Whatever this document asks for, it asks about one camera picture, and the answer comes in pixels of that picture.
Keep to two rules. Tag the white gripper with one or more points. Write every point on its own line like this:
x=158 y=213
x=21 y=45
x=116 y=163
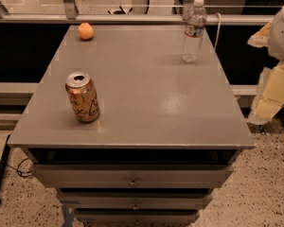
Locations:
x=282 y=37

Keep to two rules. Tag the orange soda can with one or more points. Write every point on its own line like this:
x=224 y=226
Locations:
x=83 y=96

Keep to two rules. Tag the clear plastic water bottle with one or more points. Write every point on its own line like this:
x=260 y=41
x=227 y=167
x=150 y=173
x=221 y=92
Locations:
x=194 y=31

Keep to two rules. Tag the grey drawer cabinet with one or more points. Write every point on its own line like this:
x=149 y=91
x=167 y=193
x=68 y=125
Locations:
x=155 y=109

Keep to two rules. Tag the top grey drawer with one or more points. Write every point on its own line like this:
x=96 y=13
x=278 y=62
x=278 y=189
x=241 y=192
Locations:
x=71 y=176

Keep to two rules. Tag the grey drawer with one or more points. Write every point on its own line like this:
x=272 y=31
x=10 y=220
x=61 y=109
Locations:
x=135 y=200
x=136 y=217
x=71 y=176

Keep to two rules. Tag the orange fruit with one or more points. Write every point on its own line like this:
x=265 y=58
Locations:
x=86 y=31

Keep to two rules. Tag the middle grey drawer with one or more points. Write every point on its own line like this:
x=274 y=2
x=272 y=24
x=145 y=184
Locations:
x=135 y=200

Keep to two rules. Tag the bottom grey drawer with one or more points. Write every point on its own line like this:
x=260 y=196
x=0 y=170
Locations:
x=136 y=217

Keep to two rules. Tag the black bar on floor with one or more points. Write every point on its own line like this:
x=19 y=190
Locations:
x=0 y=171

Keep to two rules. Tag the metal railing frame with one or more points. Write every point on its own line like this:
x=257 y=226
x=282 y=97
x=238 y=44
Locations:
x=231 y=12

